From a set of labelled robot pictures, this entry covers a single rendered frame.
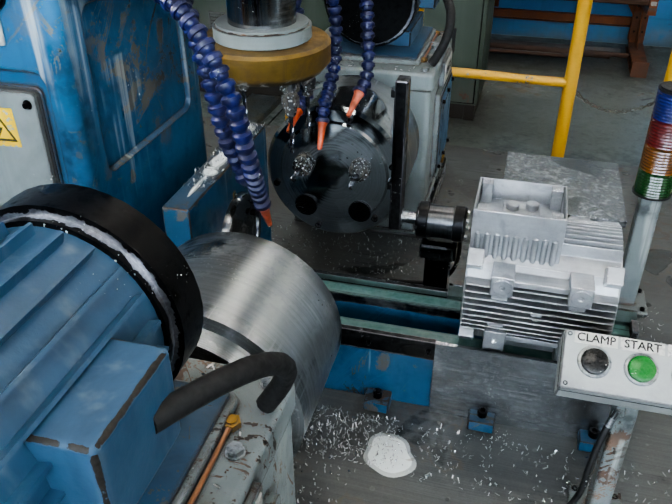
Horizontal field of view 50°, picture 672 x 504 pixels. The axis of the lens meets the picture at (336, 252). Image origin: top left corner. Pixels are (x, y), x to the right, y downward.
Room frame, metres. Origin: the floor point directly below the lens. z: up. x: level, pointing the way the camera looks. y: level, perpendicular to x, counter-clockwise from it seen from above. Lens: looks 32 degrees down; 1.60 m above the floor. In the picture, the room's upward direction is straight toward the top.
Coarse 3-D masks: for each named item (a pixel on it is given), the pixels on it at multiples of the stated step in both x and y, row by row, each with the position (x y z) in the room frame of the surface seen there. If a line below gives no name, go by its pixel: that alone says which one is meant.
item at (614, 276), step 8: (472, 248) 0.82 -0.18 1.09; (472, 256) 0.81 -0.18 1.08; (480, 256) 0.81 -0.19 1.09; (472, 264) 0.80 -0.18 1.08; (480, 264) 0.80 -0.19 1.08; (608, 272) 0.77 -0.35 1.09; (616, 272) 0.77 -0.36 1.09; (624, 272) 0.77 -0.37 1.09; (608, 280) 0.76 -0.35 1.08; (616, 280) 0.76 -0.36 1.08; (616, 288) 0.77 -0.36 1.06; (464, 328) 0.81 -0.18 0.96; (464, 336) 0.80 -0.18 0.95; (472, 336) 0.80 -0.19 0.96
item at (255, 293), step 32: (192, 256) 0.69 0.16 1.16; (224, 256) 0.69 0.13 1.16; (256, 256) 0.69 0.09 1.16; (288, 256) 0.71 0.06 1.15; (224, 288) 0.63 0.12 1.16; (256, 288) 0.64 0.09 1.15; (288, 288) 0.66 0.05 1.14; (320, 288) 0.70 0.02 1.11; (224, 320) 0.58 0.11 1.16; (256, 320) 0.59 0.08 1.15; (288, 320) 0.62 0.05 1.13; (320, 320) 0.66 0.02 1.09; (192, 352) 0.55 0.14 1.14; (224, 352) 0.55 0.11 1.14; (256, 352) 0.56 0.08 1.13; (288, 352) 0.58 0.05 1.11; (320, 352) 0.63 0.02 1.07; (320, 384) 0.61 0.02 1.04
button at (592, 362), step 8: (584, 352) 0.63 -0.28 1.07; (592, 352) 0.62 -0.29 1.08; (600, 352) 0.62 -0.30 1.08; (584, 360) 0.62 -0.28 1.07; (592, 360) 0.62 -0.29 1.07; (600, 360) 0.62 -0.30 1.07; (608, 360) 0.62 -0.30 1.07; (584, 368) 0.61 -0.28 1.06; (592, 368) 0.61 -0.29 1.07; (600, 368) 0.61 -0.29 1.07
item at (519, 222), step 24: (480, 192) 0.90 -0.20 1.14; (504, 192) 0.92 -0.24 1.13; (528, 192) 0.91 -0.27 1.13; (552, 192) 0.88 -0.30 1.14; (480, 216) 0.83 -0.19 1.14; (504, 216) 0.82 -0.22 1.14; (528, 216) 0.81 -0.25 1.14; (552, 216) 0.81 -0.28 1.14; (480, 240) 0.83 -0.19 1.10; (504, 240) 0.82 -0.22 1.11; (528, 240) 0.81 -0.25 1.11; (552, 240) 0.80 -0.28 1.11; (552, 264) 0.80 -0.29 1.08
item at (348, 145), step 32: (320, 96) 1.22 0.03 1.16; (352, 96) 1.20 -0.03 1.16; (384, 96) 1.25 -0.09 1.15; (352, 128) 1.14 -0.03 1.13; (384, 128) 1.14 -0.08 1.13; (416, 128) 1.27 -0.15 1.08; (288, 160) 1.17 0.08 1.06; (320, 160) 1.15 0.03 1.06; (352, 160) 1.14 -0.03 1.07; (384, 160) 1.13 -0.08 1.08; (288, 192) 1.17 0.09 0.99; (320, 192) 1.15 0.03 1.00; (352, 192) 1.14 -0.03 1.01; (384, 192) 1.12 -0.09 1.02; (320, 224) 1.15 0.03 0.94; (352, 224) 1.14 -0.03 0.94
